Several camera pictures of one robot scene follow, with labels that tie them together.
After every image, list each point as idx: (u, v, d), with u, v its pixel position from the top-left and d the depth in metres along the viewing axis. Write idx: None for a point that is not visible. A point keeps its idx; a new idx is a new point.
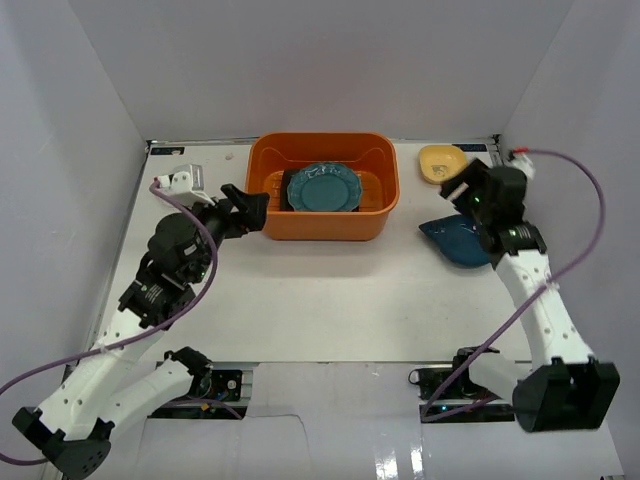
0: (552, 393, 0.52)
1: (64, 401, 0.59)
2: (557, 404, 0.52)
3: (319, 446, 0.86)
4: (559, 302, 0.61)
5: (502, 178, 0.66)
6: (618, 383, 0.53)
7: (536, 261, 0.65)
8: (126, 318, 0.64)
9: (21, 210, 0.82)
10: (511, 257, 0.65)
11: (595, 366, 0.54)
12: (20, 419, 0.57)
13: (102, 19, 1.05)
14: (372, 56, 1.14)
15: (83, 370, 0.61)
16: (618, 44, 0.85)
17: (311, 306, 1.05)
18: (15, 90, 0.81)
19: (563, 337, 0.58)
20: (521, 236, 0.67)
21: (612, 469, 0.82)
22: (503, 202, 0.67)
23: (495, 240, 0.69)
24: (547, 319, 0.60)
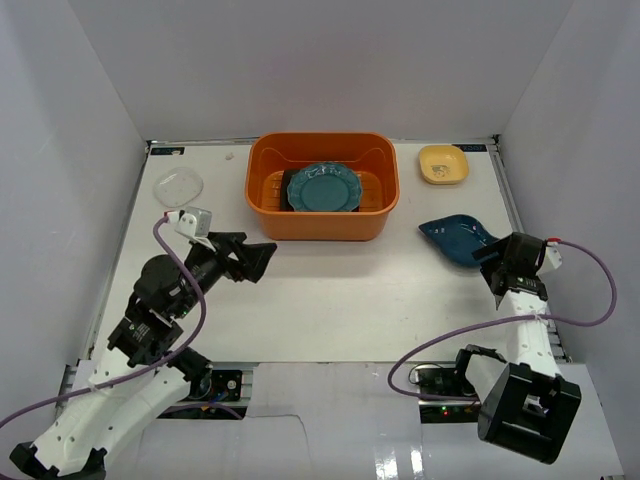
0: (516, 390, 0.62)
1: (58, 438, 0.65)
2: (510, 404, 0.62)
3: (321, 447, 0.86)
4: (543, 333, 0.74)
5: (520, 234, 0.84)
6: (578, 406, 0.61)
7: (532, 301, 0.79)
8: (116, 357, 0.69)
9: (22, 212, 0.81)
10: (514, 294, 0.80)
11: (559, 384, 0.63)
12: (17, 457, 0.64)
13: (101, 18, 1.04)
14: (373, 55, 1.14)
15: (75, 408, 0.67)
16: (619, 47, 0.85)
17: (312, 307, 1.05)
18: (14, 91, 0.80)
19: (538, 354, 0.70)
20: (527, 283, 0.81)
21: (609, 468, 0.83)
22: (518, 255, 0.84)
23: (503, 282, 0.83)
24: (529, 340, 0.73)
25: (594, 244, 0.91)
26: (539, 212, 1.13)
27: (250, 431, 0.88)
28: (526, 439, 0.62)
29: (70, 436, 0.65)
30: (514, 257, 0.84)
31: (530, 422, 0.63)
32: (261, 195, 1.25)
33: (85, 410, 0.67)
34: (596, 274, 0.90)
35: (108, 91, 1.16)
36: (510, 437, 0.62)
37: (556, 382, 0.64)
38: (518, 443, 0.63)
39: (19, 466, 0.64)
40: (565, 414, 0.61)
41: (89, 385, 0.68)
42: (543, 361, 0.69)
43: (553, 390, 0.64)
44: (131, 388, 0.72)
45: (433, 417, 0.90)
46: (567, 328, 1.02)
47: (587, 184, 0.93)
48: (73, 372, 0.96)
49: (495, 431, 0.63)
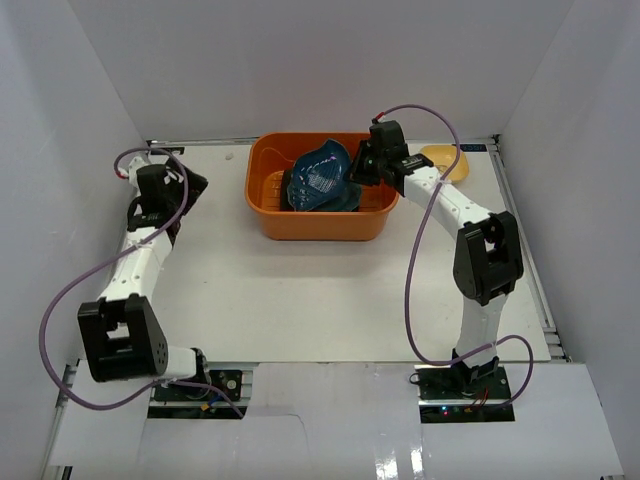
0: (476, 250, 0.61)
1: (123, 282, 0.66)
2: (481, 263, 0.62)
3: (319, 446, 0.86)
4: (455, 191, 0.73)
5: (381, 127, 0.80)
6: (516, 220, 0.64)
7: (429, 173, 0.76)
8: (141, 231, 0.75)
9: (21, 213, 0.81)
10: (411, 177, 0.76)
11: (497, 216, 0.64)
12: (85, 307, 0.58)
13: (102, 19, 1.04)
14: (372, 54, 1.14)
15: (125, 264, 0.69)
16: (618, 46, 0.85)
17: (311, 305, 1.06)
18: (15, 91, 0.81)
19: (467, 208, 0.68)
20: (411, 162, 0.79)
21: (609, 468, 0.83)
22: (389, 145, 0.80)
23: (395, 174, 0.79)
24: (452, 203, 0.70)
25: (594, 244, 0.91)
26: (539, 210, 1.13)
27: (249, 430, 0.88)
28: (502, 276, 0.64)
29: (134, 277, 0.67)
30: (386, 149, 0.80)
31: (494, 262, 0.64)
32: (261, 194, 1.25)
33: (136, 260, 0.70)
34: (596, 272, 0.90)
35: (108, 90, 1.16)
36: (492, 284, 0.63)
37: (494, 219, 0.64)
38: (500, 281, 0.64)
39: (86, 317, 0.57)
40: (516, 239, 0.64)
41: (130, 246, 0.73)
42: (475, 208, 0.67)
43: (493, 226, 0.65)
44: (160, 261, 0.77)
45: (433, 417, 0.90)
46: (566, 328, 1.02)
47: (586, 185, 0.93)
48: (73, 372, 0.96)
49: (484, 289, 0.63)
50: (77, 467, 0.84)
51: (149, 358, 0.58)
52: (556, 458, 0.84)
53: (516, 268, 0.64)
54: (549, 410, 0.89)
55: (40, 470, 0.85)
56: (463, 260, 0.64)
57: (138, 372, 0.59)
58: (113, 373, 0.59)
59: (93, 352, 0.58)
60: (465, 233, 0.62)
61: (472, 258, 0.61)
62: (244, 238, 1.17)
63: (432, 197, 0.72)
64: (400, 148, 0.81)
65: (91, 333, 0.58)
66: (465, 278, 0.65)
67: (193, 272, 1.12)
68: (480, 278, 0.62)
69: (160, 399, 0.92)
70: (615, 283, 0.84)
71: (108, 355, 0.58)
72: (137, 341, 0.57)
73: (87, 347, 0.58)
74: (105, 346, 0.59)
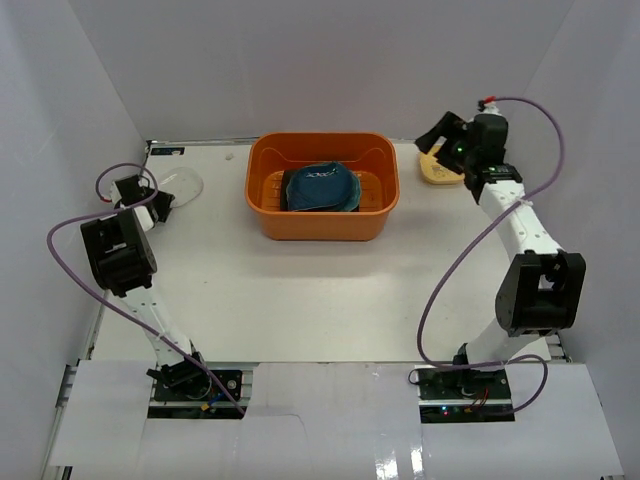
0: (525, 281, 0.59)
1: None
2: (527, 294, 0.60)
3: (319, 446, 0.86)
4: (531, 214, 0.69)
5: (486, 122, 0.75)
6: (585, 270, 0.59)
7: (513, 186, 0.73)
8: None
9: (22, 213, 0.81)
10: (491, 185, 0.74)
11: (564, 256, 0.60)
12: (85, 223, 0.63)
13: (102, 19, 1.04)
14: (372, 54, 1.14)
15: None
16: (618, 46, 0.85)
17: (311, 304, 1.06)
18: (16, 91, 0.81)
19: (535, 236, 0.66)
20: (499, 172, 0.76)
21: (609, 468, 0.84)
22: (485, 145, 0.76)
23: (478, 176, 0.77)
24: (523, 225, 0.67)
25: (594, 244, 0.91)
26: (540, 210, 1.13)
27: (249, 430, 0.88)
28: (548, 318, 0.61)
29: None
30: (482, 147, 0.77)
31: (545, 302, 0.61)
32: (261, 194, 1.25)
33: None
34: (596, 272, 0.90)
35: (108, 90, 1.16)
36: (531, 322, 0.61)
37: (560, 258, 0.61)
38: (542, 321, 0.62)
39: (85, 223, 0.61)
40: (576, 285, 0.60)
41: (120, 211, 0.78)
42: (545, 240, 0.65)
43: (557, 265, 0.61)
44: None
45: (433, 417, 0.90)
46: (567, 328, 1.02)
47: (586, 185, 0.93)
48: (73, 372, 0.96)
49: (522, 322, 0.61)
50: (78, 467, 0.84)
51: (141, 250, 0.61)
52: (556, 458, 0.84)
53: (568, 315, 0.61)
54: (549, 411, 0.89)
55: (40, 470, 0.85)
56: (510, 288, 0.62)
57: (133, 266, 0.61)
58: (110, 272, 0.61)
59: (91, 257, 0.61)
60: (522, 262, 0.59)
61: (520, 288, 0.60)
62: (244, 237, 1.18)
63: (504, 212, 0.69)
64: (498, 151, 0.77)
65: (89, 239, 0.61)
66: (506, 306, 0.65)
67: (193, 272, 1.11)
68: (520, 308, 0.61)
69: (160, 399, 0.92)
70: (615, 283, 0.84)
71: (106, 257, 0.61)
72: (129, 236, 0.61)
73: (87, 252, 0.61)
74: (102, 251, 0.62)
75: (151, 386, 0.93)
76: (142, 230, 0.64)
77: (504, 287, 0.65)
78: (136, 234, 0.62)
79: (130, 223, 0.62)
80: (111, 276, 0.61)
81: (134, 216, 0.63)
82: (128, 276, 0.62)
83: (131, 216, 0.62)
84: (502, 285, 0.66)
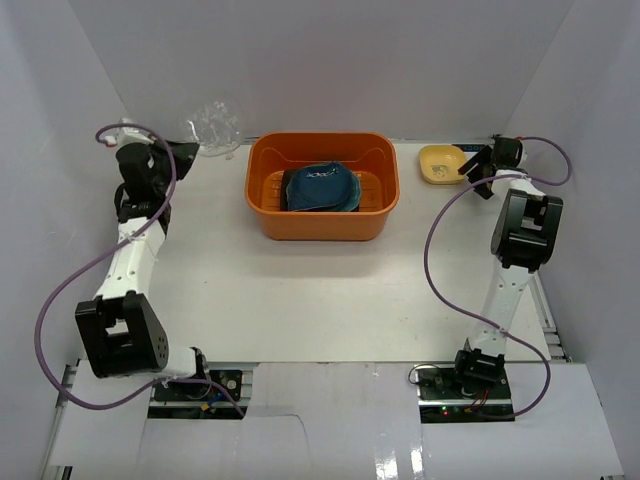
0: (512, 205, 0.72)
1: (118, 278, 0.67)
2: (513, 218, 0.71)
3: (319, 446, 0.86)
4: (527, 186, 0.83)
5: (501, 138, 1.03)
6: (561, 205, 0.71)
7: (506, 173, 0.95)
8: (132, 223, 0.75)
9: (21, 213, 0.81)
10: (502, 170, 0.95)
11: (546, 197, 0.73)
12: (80, 308, 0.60)
13: (101, 20, 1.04)
14: (372, 55, 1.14)
15: (118, 259, 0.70)
16: (618, 47, 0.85)
17: (311, 305, 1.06)
18: (16, 91, 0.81)
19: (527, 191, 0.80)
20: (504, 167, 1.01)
21: (609, 468, 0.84)
22: (500, 152, 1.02)
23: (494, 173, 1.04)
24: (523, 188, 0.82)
25: (595, 244, 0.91)
26: None
27: (249, 430, 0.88)
28: (530, 248, 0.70)
29: (130, 273, 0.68)
30: (497, 155, 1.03)
31: (529, 234, 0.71)
32: (261, 195, 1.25)
33: (129, 254, 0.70)
34: (596, 273, 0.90)
35: (108, 90, 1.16)
36: (516, 248, 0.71)
37: (544, 200, 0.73)
38: (525, 252, 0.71)
39: (80, 313, 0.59)
40: (555, 221, 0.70)
41: (123, 240, 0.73)
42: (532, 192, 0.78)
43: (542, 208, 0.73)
44: (155, 251, 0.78)
45: (433, 417, 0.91)
46: (567, 328, 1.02)
47: (586, 185, 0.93)
48: (73, 372, 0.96)
49: (507, 247, 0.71)
50: (77, 468, 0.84)
51: (150, 351, 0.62)
52: (556, 458, 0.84)
53: (547, 248, 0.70)
54: (550, 412, 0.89)
55: (40, 470, 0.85)
56: (501, 218, 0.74)
57: (139, 365, 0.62)
58: (114, 368, 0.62)
59: (92, 353, 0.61)
60: (511, 194, 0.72)
61: (507, 212, 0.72)
62: (244, 237, 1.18)
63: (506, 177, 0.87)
64: (511, 159, 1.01)
65: (88, 334, 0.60)
66: (497, 237, 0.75)
67: (194, 272, 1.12)
68: (507, 233, 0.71)
69: (160, 399, 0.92)
70: (615, 283, 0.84)
71: (110, 351, 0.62)
72: (136, 336, 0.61)
73: (86, 347, 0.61)
74: (105, 345, 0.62)
75: (151, 386, 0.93)
76: (149, 321, 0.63)
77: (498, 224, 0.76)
78: (144, 335, 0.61)
79: (138, 321, 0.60)
80: (114, 372, 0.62)
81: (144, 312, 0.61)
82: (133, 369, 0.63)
83: (140, 316, 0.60)
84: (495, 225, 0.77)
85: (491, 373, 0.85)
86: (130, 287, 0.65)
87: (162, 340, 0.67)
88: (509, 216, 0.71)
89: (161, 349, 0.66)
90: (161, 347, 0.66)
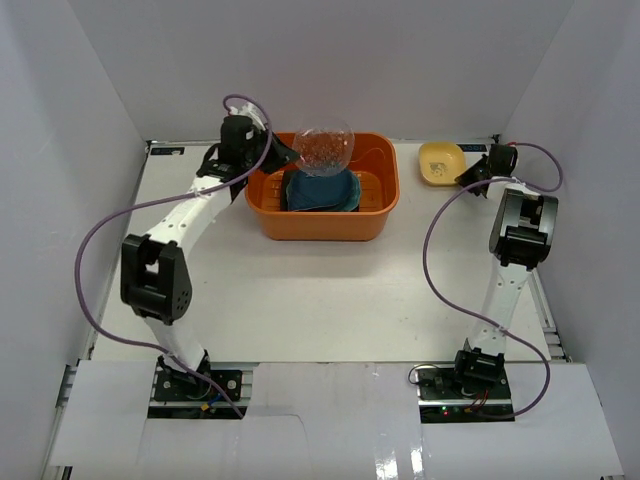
0: (510, 202, 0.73)
1: (169, 226, 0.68)
2: (509, 214, 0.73)
3: (319, 446, 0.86)
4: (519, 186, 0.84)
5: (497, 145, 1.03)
6: (557, 204, 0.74)
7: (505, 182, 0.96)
8: (207, 180, 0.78)
9: (21, 213, 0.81)
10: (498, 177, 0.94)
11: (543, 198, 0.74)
12: (129, 239, 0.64)
13: (101, 19, 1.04)
14: (372, 54, 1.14)
15: (178, 208, 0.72)
16: (618, 47, 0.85)
17: (311, 304, 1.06)
18: (16, 91, 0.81)
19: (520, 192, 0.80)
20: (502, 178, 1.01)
21: (609, 468, 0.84)
22: (497, 161, 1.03)
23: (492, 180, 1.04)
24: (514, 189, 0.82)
25: (594, 244, 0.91)
26: None
27: (249, 430, 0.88)
28: (528, 246, 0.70)
29: (181, 225, 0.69)
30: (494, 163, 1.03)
31: (528, 232, 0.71)
32: (261, 195, 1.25)
33: (189, 208, 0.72)
34: (595, 273, 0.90)
35: (108, 90, 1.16)
36: (515, 246, 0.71)
37: (540, 200, 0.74)
38: (523, 250, 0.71)
39: (127, 244, 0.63)
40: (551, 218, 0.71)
41: (190, 192, 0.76)
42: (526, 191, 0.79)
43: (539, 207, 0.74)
44: (214, 213, 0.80)
45: (433, 417, 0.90)
46: (567, 328, 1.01)
47: (586, 185, 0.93)
48: (73, 372, 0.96)
49: (505, 245, 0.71)
50: (77, 467, 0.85)
51: (171, 299, 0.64)
52: (556, 458, 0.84)
53: (545, 246, 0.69)
54: (550, 412, 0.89)
55: (40, 470, 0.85)
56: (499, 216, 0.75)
57: (157, 309, 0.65)
58: (136, 303, 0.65)
59: (125, 278, 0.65)
60: (509, 193, 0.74)
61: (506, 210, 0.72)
62: (245, 237, 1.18)
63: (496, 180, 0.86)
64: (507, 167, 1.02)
65: (126, 263, 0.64)
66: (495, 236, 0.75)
67: (194, 272, 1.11)
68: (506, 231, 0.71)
69: (160, 399, 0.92)
70: (615, 283, 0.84)
71: (139, 285, 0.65)
72: (164, 284, 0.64)
73: (122, 273, 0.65)
74: (137, 277, 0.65)
75: (151, 386, 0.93)
76: (180, 276, 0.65)
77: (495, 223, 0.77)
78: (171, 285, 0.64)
79: (169, 272, 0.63)
80: (136, 304, 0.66)
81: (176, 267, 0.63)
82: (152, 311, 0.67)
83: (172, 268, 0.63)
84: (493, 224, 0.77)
85: (491, 373, 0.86)
86: (175, 237, 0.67)
87: (186, 294, 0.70)
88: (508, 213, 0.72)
89: (179, 304, 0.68)
90: (181, 301, 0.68)
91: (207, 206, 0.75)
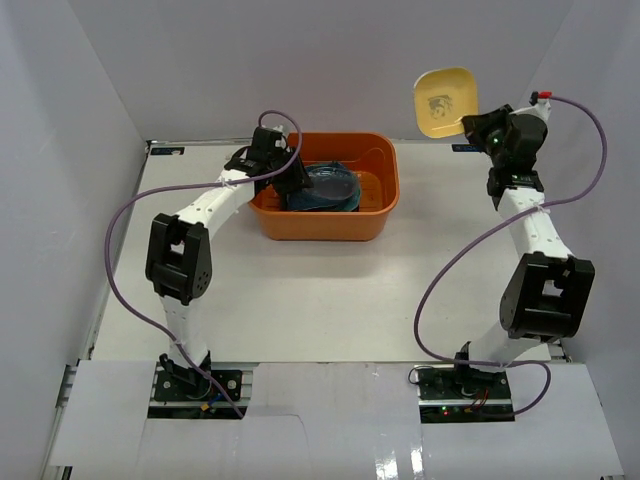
0: (530, 276, 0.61)
1: (197, 210, 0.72)
2: (528, 294, 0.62)
3: (319, 446, 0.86)
4: (548, 222, 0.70)
5: (521, 130, 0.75)
6: (593, 275, 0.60)
7: (532, 196, 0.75)
8: (235, 173, 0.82)
9: (21, 213, 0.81)
10: (511, 192, 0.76)
11: (573, 261, 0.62)
12: (159, 218, 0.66)
13: (102, 19, 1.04)
14: (372, 55, 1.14)
15: (206, 196, 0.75)
16: (618, 47, 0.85)
17: (311, 304, 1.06)
18: (15, 89, 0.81)
19: (548, 241, 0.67)
20: (522, 180, 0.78)
21: (609, 468, 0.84)
22: (518, 154, 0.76)
23: (499, 185, 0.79)
24: (537, 230, 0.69)
25: (595, 244, 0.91)
26: None
27: (249, 430, 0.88)
28: (550, 322, 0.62)
29: (207, 210, 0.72)
30: (512, 155, 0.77)
31: (550, 308, 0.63)
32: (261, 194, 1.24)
33: (216, 196, 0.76)
34: (595, 273, 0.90)
35: (108, 90, 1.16)
36: (533, 324, 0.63)
37: (568, 263, 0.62)
38: (543, 327, 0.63)
39: (157, 221, 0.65)
40: (579, 290, 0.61)
41: (219, 181, 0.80)
42: (556, 245, 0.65)
43: (566, 269, 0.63)
44: (238, 205, 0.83)
45: (433, 417, 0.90)
46: None
47: (586, 185, 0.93)
48: (73, 372, 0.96)
49: (522, 326, 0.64)
50: (77, 467, 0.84)
51: (192, 278, 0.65)
52: (556, 458, 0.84)
53: (571, 321, 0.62)
54: (549, 412, 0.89)
55: (40, 470, 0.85)
56: (515, 288, 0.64)
57: (177, 288, 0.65)
58: (158, 278, 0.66)
59: (151, 255, 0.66)
60: (528, 261, 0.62)
61: (522, 286, 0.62)
62: (245, 237, 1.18)
63: (518, 216, 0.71)
64: (528, 159, 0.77)
65: (155, 238, 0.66)
66: (509, 307, 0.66)
67: None
68: (523, 310, 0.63)
69: (160, 399, 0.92)
70: (615, 283, 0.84)
71: (164, 264, 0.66)
72: (188, 263, 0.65)
73: (148, 249, 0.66)
74: (163, 255, 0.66)
75: (151, 386, 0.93)
76: (203, 258, 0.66)
77: (509, 287, 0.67)
78: (193, 264, 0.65)
79: (193, 249, 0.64)
80: (159, 281, 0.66)
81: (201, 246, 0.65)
82: (172, 288, 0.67)
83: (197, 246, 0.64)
84: (506, 286, 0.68)
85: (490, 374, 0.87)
86: (201, 218, 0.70)
87: (206, 275, 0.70)
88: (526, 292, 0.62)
89: (199, 286, 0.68)
90: (201, 283, 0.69)
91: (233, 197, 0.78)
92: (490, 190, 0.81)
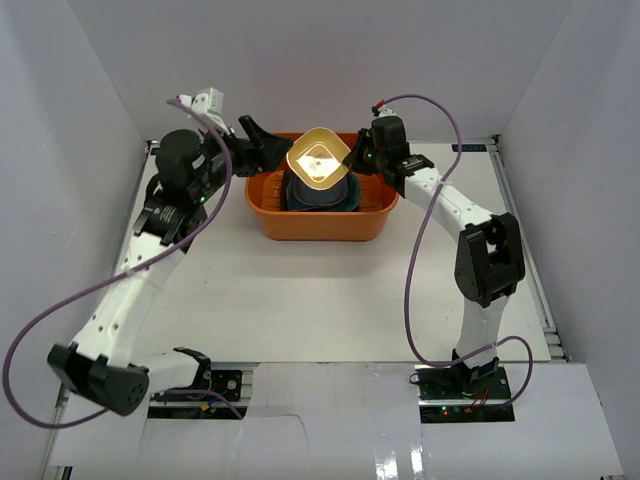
0: (476, 251, 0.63)
1: (99, 329, 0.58)
2: (481, 265, 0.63)
3: (319, 446, 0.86)
4: (454, 191, 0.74)
5: (384, 125, 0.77)
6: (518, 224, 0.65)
7: (431, 173, 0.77)
8: (146, 240, 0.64)
9: (22, 213, 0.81)
10: (411, 178, 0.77)
11: (500, 220, 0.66)
12: (54, 356, 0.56)
13: (101, 19, 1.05)
14: (371, 55, 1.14)
15: (110, 299, 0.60)
16: (617, 47, 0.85)
17: (310, 304, 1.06)
18: (15, 90, 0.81)
19: (468, 211, 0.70)
20: (412, 164, 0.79)
21: (609, 468, 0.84)
22: (392, 145, 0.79)
23: (395, 175, 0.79)
24: (453, 204, 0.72)
25: (594, 244, 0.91)
26: (539, 209, 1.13)
27: (249, 431, 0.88)
28: (505, 277, 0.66)
29: (113, 325, 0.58)
30: (389, 148, 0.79)
31: (501, 267, 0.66)
32: (261, 195, 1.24)
33: (123, 298, 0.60)
34: (595, 273, 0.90)
35: (107, 90, 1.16)
36: (494, 286, 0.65)
37: (494, 222, 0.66)
38: (502, 284, 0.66)
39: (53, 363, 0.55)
40: (515, 242, 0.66)
41: (124, 269, 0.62)
42: (477, 211, 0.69)
43: (494, 227, 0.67)
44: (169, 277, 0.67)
45: (433, 417, 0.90)
46: (567, 328, 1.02)
47: (585, 185, 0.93)
48: None
49: (486, 294, 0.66)
50: (78, 467, 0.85)
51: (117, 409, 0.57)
52: (556, 457, 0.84)
53: (519, 269, 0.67)
54: (549, 412, 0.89)
55: (40, 470, 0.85)
56: (465, 262, 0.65)
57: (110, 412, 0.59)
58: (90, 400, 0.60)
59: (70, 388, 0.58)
60: (467, 236, 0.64)
61: (472, 262, 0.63)
62: (245, 237, 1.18)
63: (433, 198, 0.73)
64: (401, 145, 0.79)
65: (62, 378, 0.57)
66: (467, 281, 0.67)
67: (193, 273, 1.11)
68: (482, 280, 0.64)
69: (160, 399, 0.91)
70: (615, 284, 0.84)
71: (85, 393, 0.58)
72: (103, 398, 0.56)
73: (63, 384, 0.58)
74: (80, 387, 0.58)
75: None
76: (122, 381, 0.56)
77: (457, 264, 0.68)
78: (110, 399, 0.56)
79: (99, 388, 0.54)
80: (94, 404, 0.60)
81: (107, 384, 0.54)
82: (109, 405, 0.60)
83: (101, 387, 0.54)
84: (455, 263, 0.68)
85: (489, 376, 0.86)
86: (105, 346, 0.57)
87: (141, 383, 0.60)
88: (478, 264, 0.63)
89: (134, 402, 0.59)
90: (136, 394, 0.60)
91: (146, 285, 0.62)
92: (386, 184, 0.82)
